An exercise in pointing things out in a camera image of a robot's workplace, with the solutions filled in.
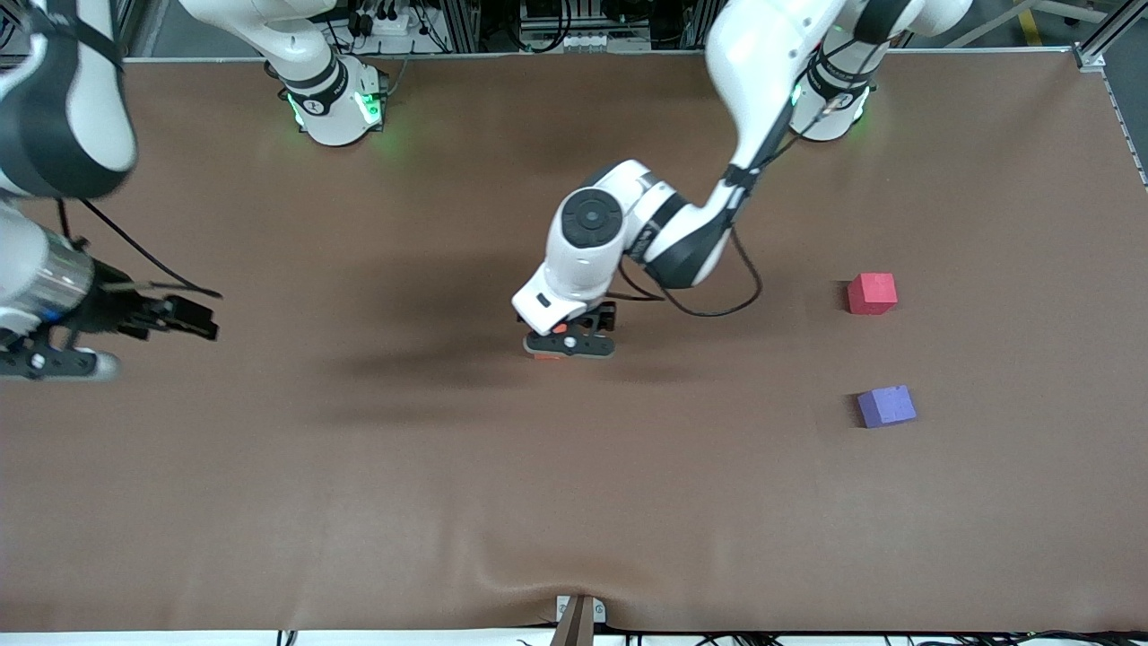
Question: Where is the brown table mat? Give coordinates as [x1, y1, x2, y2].
[0, 49, 1148, 633]

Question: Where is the red foam block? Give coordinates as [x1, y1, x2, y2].
[848, 273, 898, 316]

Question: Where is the metal table clamp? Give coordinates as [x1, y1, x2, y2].
[549, 595, 607, 646]

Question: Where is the purple foam block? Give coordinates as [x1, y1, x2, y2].
[857, 385, 918, 429]

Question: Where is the white power strip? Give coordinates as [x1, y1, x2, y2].
[354, 7, 422, 37]

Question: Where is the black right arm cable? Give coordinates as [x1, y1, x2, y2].
[54, 197, 225, 299]

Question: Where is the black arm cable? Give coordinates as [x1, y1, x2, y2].
[617, 85, 848, 319]
[54, 197, 225, 299]

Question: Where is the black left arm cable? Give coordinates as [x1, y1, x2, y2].
[617, 85, 848, 319]

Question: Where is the aluminium frame strut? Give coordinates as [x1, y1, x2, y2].
[1072, 0, 1148, 73]

